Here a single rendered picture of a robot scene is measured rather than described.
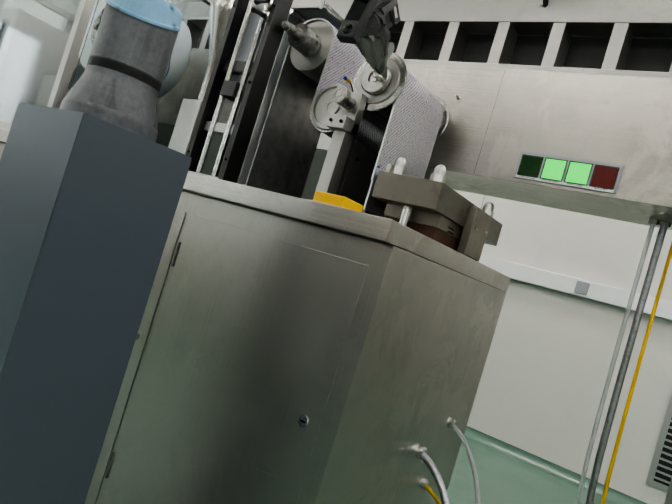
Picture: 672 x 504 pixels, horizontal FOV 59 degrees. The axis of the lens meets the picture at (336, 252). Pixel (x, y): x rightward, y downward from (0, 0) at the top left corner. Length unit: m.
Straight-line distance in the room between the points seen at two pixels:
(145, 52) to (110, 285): 0.37
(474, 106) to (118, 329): 1.13
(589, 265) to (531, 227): 0.43
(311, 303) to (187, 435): 0.39
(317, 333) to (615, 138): 0.89
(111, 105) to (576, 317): 3.29
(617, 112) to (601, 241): 2.37
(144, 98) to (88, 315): 0.35
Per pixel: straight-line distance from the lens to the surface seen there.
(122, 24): 1.03
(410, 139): 1.52
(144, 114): 1.00
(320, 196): 1.12
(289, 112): 1.72
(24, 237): 0.96
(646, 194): 1.54
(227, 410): 1.21
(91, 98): 1.00
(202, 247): 1.30
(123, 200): 0.96
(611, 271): 3.90
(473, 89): 1.75
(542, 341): 3.93
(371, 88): 1.46
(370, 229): 1.02
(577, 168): 1.58
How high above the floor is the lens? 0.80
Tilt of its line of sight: 1 degrees up
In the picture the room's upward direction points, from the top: 17 degrees clockwise
